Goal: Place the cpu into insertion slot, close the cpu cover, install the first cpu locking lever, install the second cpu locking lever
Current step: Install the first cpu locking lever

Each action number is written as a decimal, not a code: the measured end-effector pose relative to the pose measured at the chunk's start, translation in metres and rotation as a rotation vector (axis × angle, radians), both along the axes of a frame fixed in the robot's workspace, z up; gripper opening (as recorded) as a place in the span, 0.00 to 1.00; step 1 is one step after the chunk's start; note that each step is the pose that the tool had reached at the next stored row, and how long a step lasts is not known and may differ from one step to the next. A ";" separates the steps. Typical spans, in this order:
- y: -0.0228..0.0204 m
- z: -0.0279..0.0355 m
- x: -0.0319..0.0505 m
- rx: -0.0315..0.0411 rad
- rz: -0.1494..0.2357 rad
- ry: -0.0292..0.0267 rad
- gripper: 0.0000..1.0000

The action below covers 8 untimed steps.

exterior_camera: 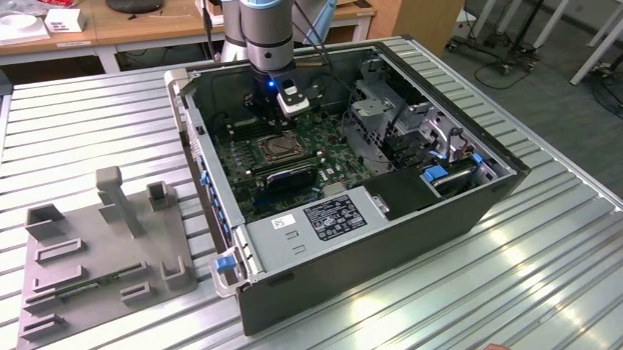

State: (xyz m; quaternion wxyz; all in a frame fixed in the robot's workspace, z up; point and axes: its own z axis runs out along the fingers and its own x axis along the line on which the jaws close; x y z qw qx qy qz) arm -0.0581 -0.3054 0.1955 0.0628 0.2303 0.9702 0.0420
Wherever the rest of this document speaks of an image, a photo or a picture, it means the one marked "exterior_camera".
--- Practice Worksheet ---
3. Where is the black RAM slot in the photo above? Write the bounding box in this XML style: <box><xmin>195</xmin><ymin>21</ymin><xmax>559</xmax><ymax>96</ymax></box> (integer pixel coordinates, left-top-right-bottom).
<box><xmin>235</xmin><ymin>128</ymin><xmax>275</xmax><ymax>139</ymax></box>

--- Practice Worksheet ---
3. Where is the silver CPU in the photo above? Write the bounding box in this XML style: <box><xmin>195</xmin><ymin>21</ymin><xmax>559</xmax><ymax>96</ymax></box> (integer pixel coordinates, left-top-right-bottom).
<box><xmin>265</xmin><ymin>135</ymin><xmax>297</xmax><ymax>155</ymax></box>

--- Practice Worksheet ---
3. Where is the black PC case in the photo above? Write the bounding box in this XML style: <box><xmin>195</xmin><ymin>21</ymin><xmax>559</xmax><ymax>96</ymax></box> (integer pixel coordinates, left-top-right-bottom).
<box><xmin>165</xmin><ymin>35</ymin><xmax>531</xmax><ymax>337</ymax></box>

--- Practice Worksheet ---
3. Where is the wooden cabinet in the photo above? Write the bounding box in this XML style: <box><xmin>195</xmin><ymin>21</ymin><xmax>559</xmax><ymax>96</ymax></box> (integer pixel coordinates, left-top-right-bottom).
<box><xmin>370</xmin><ymin>0</ymin><xmax>465</xmax><ymax>58</ymax></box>

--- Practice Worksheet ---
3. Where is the grey power supply unit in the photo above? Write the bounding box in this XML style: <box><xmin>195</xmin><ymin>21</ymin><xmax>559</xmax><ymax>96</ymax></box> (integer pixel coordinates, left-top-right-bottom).
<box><xmin>242</xmin><ymin>187</ymin><xmax>391</xmax><ymax>275</ymax></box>

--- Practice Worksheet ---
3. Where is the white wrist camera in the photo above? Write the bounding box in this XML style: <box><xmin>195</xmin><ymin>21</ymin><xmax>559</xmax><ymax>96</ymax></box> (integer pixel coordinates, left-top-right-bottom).
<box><xmin>275</xmin><ymin>76</ymin><xmax>314</xmax><ymax>118</ymax></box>

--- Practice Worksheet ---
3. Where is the white cardboard box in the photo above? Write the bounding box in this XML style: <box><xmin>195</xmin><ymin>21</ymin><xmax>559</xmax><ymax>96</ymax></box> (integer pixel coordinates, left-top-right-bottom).
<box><xmin>44</xmin><ymin>7</ymin><xmax>89</xmax><ymax>34</ymax></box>

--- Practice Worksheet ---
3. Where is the green RAM stick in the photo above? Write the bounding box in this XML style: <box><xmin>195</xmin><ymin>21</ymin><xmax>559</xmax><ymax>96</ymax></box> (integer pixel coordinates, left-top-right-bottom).
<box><xmin>27</xmin><ymin>268</ymin><xmax>143</xmax><ymax>304</ymax></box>

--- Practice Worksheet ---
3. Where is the black graphics card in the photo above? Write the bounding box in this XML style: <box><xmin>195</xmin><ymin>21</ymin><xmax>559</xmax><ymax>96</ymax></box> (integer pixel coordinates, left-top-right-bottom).
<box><xmin>265</xmin><ymin>164</ymin><xmax>319</xmax><ymax>195</ymax></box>

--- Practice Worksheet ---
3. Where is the black round object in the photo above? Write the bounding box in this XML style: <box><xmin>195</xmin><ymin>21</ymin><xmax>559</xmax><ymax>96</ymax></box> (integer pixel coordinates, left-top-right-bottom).
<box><xmin>106</xmin><ymin>0</ymin><xmax>163</xmax><ymax>14</ymax></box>

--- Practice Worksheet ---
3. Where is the grey metal drive cage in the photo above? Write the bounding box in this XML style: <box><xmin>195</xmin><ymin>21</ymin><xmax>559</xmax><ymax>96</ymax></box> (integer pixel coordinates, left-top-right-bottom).
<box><xmin>346</xmin><ymin>58</ymin><xmax>409</xmax><ymax>172</ymax></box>

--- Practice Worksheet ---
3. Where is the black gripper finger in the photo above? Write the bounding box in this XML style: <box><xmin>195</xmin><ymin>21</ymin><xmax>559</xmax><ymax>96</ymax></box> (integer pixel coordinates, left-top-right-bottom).
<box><xmin>273</xmin><ymin>105</ymin><xmax>289</xmax><ymax>134</ymax></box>
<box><xmin>243</xmin><ymin>95</ymin><xmax>278</xmax><ymax>133</ymax></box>

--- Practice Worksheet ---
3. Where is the blue case latch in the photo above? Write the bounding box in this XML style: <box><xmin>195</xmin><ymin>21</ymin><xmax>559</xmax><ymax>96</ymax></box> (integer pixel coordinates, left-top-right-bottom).
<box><xmin>213</xmin><ymin>256</ymin><xmax>237</xmax><ymax>275</ymax></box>

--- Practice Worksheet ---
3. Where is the black wheeled stand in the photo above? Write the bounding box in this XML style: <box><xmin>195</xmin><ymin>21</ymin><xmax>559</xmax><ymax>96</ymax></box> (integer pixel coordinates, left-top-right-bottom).
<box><xmin>446</xmin><ymin>0</ymin><xmax>542</xmax><ymax>77</ymax></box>

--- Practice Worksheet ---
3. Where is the green motherboard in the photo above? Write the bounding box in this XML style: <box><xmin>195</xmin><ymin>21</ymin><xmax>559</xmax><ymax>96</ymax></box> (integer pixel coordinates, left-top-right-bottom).
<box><xmin>214</xmin><ymin>109</ymin><xmax>371</xmax><ymax>223</ymax></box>

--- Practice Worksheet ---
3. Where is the white table frame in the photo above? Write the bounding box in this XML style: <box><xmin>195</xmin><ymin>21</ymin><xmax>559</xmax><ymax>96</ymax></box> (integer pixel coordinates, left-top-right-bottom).
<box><xmin>569</xmin><ymin>0</ymin><xmax>623</xmax><ymax>87</ymax></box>

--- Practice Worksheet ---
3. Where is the blue disk carrier handle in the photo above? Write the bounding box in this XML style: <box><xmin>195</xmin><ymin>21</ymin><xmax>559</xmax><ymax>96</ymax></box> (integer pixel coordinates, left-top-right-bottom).
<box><xmin>421</xmin><ymin>165</ymin><xmax>449</xmax><ymax>184</ymax></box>

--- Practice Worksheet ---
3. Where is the wooden desk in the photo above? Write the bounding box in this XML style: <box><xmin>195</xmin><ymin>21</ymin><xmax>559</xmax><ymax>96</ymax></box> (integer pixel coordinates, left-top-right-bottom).
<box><xmin>0</xmin><ymin>0</ymin><xmax>379</xmax><ymax>74</ymax></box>

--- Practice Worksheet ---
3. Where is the grey parts rack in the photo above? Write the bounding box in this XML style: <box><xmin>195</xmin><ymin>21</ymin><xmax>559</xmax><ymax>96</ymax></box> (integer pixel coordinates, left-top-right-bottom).
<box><xmin>16</xmin><ymin>166</ymin><xmax>201</xmax><ymax>347</ymax></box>

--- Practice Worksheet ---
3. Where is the CPU socket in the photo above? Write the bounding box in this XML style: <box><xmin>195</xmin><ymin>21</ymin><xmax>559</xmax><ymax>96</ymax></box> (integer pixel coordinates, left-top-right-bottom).
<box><xmin>251</xmin><ymin>128</ymin><xmax>315</xmax><ymax>166</ymax></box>

